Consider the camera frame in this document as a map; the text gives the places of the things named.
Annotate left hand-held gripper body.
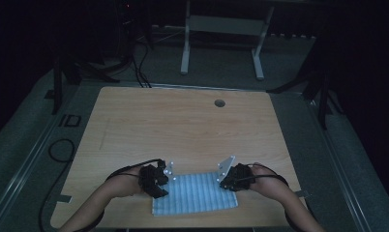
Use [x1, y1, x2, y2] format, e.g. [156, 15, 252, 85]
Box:
[137, 159, 177, 194]

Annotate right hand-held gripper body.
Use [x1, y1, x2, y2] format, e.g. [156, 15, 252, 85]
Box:
[216, 155, 256, 191]

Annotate blue striped towel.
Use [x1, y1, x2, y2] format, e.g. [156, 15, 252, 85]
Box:
[151, 172, 239, 217]

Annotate person's right hand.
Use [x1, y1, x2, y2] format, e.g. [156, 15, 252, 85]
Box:
[250, 162, 287, 197]

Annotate person's left hand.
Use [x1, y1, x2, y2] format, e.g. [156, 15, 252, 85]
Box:
[106, 167, 142, 198]

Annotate black tripod stand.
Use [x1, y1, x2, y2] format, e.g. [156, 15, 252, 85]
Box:
[267, 32, 345, 131]
[50, 47, 121, 116]

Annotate dark equipment with red light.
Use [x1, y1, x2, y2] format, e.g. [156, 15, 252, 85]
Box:
[116, 0, 142, 33]

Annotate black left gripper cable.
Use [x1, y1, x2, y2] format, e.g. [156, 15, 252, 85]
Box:
[37, 138, 166, 232]

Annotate metal floor rail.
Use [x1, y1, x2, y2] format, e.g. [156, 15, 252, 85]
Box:
[303, 93, 374, 232]
[0, 86, 84, 226]

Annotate black floor cables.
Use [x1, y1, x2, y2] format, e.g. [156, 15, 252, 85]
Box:
[131, 42, 153, 89]

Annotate white metal desk frame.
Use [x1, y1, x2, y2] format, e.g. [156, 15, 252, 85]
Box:
[180, 0, 276, 81]

